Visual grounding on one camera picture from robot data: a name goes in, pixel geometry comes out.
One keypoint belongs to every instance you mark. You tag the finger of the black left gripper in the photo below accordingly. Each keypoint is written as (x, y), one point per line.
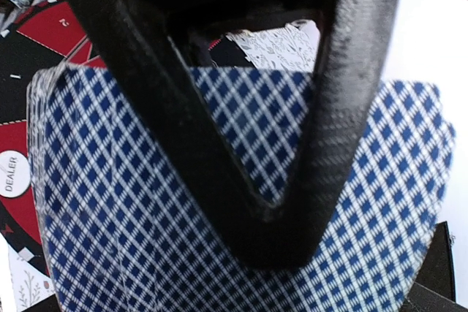
(265, 154)

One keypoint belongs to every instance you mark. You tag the white dealer button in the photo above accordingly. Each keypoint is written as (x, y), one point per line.
(15, 174)

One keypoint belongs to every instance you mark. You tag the blue checkered card deck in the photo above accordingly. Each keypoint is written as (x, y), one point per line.
(122, 233)

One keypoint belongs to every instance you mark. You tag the black poker chip case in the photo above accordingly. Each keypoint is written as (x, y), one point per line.
(434, 288)

